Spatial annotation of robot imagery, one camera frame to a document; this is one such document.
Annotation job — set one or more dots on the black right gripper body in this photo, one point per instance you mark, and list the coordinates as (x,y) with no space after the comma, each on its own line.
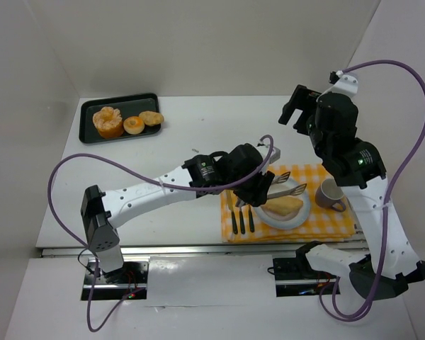
(299,105)

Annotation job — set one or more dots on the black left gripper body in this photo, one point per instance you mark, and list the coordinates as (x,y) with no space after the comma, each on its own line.
(254,189)

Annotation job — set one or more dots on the long golden bread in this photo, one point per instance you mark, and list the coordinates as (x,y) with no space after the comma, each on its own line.
(283,206)

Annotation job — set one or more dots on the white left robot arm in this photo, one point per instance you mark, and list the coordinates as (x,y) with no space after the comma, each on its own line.
(103,212)

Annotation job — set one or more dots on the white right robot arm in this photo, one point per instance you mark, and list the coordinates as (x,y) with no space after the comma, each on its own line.
(391,265)

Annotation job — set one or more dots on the small oval bread roll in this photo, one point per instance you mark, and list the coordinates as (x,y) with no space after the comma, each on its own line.
(151,118)

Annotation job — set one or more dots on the round donut bread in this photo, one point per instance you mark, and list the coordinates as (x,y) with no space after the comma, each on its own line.
(133,125)

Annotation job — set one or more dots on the orange fluted cake bread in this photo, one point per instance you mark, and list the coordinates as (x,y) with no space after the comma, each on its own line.
(108,122)

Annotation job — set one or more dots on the white blue-rimmed plate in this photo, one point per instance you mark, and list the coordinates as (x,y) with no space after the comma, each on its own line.
(287,222)

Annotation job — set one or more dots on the purple mug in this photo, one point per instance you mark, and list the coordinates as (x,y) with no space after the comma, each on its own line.
(330,196)

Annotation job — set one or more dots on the yellow checkered cloth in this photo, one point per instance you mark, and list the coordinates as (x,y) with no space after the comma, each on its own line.
(322,224)

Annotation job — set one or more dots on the black baking tray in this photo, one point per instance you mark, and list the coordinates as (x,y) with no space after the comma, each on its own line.
(129,106)

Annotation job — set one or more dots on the gold knife black handle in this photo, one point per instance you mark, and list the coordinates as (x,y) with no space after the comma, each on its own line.
(231,209)

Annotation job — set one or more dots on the gold spoon black handle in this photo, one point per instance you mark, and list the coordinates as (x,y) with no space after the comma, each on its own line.
(250,219)

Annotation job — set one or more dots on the gold fork black handle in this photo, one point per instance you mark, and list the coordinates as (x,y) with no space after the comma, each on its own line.
(241,221)

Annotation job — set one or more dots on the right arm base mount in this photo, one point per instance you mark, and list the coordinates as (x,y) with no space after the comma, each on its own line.
(292,280)

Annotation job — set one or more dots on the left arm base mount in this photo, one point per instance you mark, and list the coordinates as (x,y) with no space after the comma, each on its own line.
(130,282)

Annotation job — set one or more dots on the aluminium rail front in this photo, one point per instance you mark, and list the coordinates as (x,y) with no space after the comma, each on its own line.
(209,249)

